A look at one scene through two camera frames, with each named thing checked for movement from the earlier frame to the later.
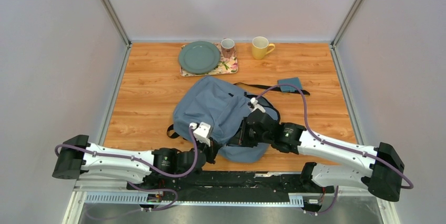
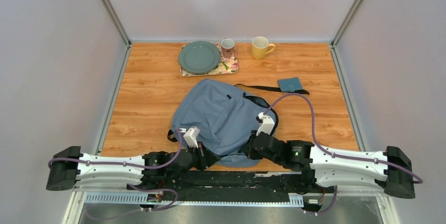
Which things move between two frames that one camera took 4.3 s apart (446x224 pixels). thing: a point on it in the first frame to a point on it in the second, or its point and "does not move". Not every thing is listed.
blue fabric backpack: [214, 107] does not move
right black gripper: [243, 139] to [249, 150]
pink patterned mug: [227, 47] does not move
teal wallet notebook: [294, 81] does not move
